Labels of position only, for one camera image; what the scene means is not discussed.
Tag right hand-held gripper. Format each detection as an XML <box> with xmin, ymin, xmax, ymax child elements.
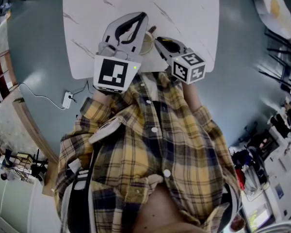
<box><xmin>154</xmin><ymin>36</ymin><xmax>207</xmax><ymax>85</ymax></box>

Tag white power strip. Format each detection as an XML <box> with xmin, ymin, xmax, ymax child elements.
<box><xmin>62</xmin><ymin>91</ymin><xmax>74</xmax><ymax>110</ymax></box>

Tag black metal chair frame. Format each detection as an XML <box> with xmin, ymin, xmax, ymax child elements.
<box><xmin>256</xmin><ymin>27</ymin><xmax>291</xmax><ymax>87</ymax></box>

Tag person's right forearm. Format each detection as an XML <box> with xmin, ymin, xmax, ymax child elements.
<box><xmin>185</xmin><ymin>82</ymin><xmax>205</xmax><ymax>112</ymax></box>

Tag person's bare midriff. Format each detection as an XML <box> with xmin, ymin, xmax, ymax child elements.
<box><xmin>135</xmin><ymin>183</ymin><xmax>202</xmax><ymax>233</ymax></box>

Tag yellow plaid shirt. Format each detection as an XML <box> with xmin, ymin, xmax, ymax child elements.
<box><xmin>54</xmin><ymin>71</ymin><xmax>242</xmax><ymax>233</ymax></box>

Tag white chest-mounted device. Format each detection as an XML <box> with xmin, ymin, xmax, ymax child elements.
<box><xmin>88</xmin><ymin>117</ymin><xmax>121</xmax><ymax>144</ymax></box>

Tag red bag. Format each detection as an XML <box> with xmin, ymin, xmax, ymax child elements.
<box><xmin>234</xmin><ymin>168</ymin><xmax>246</xmax><ymax>191</ymax></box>

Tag person's left forearm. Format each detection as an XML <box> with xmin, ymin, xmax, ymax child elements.
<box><xmin>91</xmin><ymin>89</ymin><xmax>113</xmax><ymax>102</ymax></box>

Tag wooden plank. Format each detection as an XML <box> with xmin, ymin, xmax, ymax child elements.
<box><xmin>12</xmin><ymin>97</ymin><xmax>59</xmax><ymax>165</ymax></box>

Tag computer monitor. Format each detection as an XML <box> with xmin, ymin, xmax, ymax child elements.
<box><xmin>242</xmin><ymin>202</ymin><xmax>275</xmax><ymax>231</ymax></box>

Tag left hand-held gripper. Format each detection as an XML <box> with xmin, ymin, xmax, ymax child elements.
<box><xmin>93</xmin><ymin>11</ymin><xmax>149</xmax><ymax>94</ymax></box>

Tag white power cable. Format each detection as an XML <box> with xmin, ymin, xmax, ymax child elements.
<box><xmin>18</xmin><ymin>82</ymin><xmax>66</xmax><ymax>111</ymax></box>

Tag fried egg shaped cushion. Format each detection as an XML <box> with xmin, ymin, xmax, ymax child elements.
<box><xmin>252</xmin><ymin>0</ymin><xmax>291</xmax><ymax>40</ymax></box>

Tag black undershirt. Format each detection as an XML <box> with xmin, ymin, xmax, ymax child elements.
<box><xmin>152</xmin><ymin>100</ymin><xmax>165</xmax><ymax>131</ymax></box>

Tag black stool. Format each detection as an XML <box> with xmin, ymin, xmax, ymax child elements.
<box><xmin>30</xmin><ymin>149</ymin><xmax>49</xmax><ymax>182</ymax></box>

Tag black cable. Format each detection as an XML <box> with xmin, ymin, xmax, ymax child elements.
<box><xmin>71</xmin><ymin>80</ymin><xmax>90</xmax><ymax>103</ymax></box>

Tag black and white backpack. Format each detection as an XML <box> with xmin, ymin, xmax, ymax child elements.
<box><xmin>60</xmin><ymin>149</ymin><xmax>96</xmax><ymax>233</ymax></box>

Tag wooden shelf unit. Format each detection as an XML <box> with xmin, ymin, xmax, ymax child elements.
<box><xmin>0</xmin><ymin>49</ymin><xmax>19</xmax><ymax>104</ymax></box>

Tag white cabinet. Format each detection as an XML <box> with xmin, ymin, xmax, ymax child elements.
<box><xmin>0</xmin><ymin>164</ymin><xmax>62</xmax><ymax>233</ymax></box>

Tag cream cup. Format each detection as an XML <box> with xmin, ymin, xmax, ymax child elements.
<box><xmin>139</xmin><ymin>25</ymin><xmax>158</xmax><ymax>56</ymax></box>

